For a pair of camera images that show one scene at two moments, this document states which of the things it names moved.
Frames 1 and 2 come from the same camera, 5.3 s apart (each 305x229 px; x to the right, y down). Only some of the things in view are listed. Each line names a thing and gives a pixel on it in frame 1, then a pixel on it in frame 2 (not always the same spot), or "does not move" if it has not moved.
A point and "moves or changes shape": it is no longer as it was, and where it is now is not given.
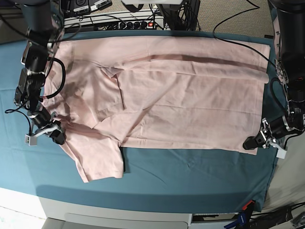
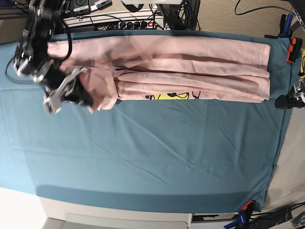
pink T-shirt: x=188 y=92 moves or changes shape
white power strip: x=131 y=25 does not move
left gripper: x=45 y=122 -> x=59 y=82
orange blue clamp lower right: x=243 y=217 does not move
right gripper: x=275 y=131 -> x=295 y=98
